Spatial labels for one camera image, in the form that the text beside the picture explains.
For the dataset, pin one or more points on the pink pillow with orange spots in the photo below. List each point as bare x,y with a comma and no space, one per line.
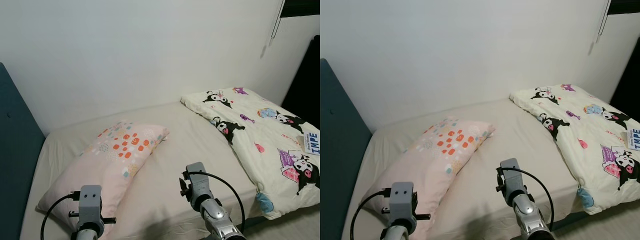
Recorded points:
110,160
440,160

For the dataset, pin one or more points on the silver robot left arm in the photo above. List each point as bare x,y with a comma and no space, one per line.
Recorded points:
89,232
400,232

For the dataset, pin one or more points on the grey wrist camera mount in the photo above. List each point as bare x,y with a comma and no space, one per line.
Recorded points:
402,199
200,180
513,176
91,202

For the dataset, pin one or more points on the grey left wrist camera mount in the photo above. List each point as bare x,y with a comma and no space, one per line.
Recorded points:
402,199
91,202

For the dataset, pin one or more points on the white booklet with blue print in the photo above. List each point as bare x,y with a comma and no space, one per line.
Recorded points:
310,142
634,140

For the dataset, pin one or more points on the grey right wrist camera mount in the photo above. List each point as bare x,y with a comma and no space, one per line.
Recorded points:
513,176
200,180

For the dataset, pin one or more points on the beige mattress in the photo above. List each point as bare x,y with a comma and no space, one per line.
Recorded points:
200,145
525,145

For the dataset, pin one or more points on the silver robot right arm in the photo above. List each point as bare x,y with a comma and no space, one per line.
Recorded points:
220,222
530,220

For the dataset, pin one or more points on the teal upholstered headboard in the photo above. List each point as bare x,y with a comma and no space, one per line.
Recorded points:
345,150
20,150

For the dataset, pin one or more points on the cream cartoon print quilt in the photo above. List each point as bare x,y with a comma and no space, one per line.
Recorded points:
590,135
270,145

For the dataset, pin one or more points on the black wall picture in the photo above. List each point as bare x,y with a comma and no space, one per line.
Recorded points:
300,7
622,6

